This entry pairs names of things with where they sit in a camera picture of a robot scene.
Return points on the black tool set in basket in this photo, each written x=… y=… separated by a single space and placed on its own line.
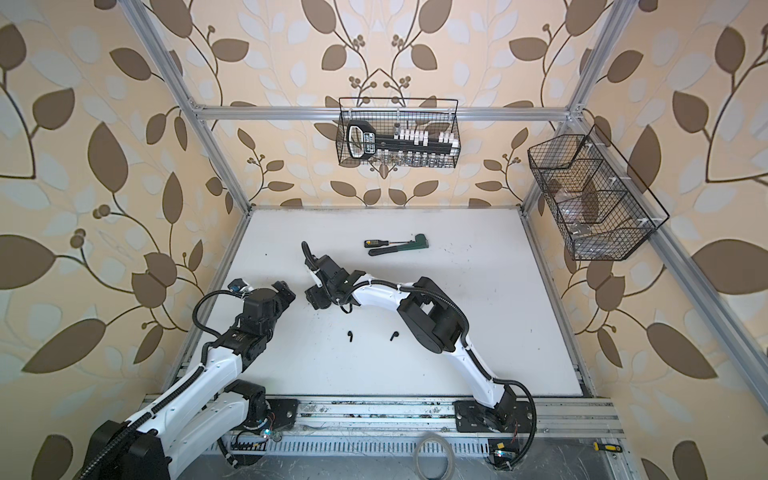
x=399 y=144

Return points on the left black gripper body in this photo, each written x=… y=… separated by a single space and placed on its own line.
x=271 y=325

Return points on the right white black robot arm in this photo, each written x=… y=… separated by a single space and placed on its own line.
x=439 y=325

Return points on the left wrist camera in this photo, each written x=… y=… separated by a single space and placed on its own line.
x=240 y=287

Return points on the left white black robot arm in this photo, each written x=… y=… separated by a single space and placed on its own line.
x=162 y=439

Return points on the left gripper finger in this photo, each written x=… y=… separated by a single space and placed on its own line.
x=278 y=306
x=283 y=292

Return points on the back wire basket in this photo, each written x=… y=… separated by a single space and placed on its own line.
x=432 y=113

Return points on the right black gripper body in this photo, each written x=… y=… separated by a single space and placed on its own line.
x=321 y=295

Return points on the green handled tool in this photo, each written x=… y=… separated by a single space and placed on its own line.
x=419 y=242

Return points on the side wire basket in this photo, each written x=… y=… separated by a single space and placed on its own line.
x=602 y=207

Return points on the small yellow black screwdriver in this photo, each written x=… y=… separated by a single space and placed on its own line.
x=608 y=447

